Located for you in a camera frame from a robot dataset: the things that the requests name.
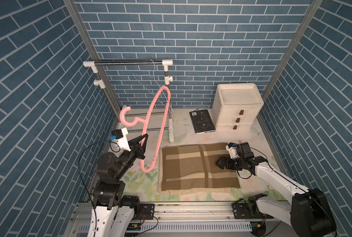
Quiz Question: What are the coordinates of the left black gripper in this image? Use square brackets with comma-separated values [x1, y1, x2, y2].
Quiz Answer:
[113, 133, 148, 181]

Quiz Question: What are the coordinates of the pink plastic hanger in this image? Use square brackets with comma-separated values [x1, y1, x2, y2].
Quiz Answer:
[119, 85, 172, 174]

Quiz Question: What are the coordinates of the brown plaid scarf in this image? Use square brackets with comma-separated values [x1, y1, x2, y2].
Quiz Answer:
[160, 143, 241, 192]

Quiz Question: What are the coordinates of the blue wire hanger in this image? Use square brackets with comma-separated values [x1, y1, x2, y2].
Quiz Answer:
[132, 60, 174, 115]

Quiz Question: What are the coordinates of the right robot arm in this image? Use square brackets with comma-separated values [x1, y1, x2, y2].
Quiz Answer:
[215, 143, 338, 237]

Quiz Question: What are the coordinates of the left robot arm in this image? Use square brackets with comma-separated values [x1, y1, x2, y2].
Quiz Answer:
[88, 134, 148, 237]

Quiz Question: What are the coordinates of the floral table mat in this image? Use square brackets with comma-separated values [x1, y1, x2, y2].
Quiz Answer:
[122, 108, 283, 202]

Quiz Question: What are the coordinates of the black notebook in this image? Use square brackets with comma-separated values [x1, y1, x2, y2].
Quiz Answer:
[189, 109, 215, 134]

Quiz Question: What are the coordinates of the white drawer cabinet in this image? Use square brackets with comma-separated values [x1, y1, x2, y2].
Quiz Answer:
[211, 83, 264, 131]

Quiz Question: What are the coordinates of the small black electronics board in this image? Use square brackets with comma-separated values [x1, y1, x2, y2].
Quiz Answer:
[126, 223, 141, 234]

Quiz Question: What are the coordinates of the metal clothes rack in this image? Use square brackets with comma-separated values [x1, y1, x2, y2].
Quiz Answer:
[82, 59, 176, 143]

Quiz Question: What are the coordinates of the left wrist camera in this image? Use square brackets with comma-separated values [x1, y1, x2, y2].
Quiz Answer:
[110, 127, 131, 151]

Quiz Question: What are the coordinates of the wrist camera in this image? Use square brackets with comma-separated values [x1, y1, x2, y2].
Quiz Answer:
[225, 143, 239, 159]
[110, 127, 131, 151]

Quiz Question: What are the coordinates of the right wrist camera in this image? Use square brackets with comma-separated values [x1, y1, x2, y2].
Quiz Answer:
[225, 143, 239, 159]

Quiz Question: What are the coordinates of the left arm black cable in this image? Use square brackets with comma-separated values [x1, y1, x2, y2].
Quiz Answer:
[77, 140, 120, 208]

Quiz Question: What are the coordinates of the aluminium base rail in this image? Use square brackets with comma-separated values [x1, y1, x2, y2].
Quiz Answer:
[65, 201, 279, 237]

